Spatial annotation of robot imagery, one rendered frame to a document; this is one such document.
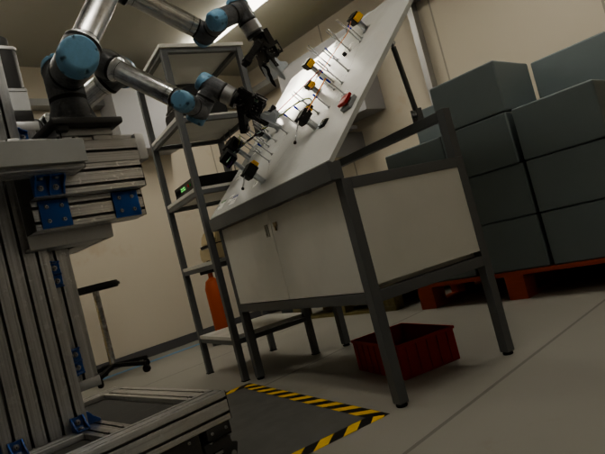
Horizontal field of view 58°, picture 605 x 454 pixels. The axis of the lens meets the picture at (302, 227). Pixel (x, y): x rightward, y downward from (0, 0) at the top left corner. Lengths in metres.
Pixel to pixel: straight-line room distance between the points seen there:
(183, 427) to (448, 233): 1.16
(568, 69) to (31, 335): 3.12
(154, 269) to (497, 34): 3.54
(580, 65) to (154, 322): 3.92
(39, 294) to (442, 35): 3.83
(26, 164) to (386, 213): 1.15
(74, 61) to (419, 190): 1.24
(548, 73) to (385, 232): 2.06
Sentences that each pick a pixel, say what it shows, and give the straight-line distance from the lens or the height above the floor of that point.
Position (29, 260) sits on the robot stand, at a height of 0.78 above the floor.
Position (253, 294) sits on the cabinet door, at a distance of 2.68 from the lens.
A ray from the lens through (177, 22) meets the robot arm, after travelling 2.22.
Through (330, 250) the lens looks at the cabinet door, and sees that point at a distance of 2.00.
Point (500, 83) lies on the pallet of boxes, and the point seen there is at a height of 1.22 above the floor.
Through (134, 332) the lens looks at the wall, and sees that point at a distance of 5.14.
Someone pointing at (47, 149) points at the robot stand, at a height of 1.04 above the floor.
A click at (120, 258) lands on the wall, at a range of 5.15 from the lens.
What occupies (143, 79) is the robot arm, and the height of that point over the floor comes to 1.34.
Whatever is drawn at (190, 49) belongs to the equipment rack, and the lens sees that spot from 3.22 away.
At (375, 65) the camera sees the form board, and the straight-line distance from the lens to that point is 2.12.
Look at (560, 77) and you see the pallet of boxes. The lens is 3.71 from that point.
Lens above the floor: 0.61
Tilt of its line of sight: 2 degrees up
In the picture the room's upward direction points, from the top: 14 degrees counter-clockwise
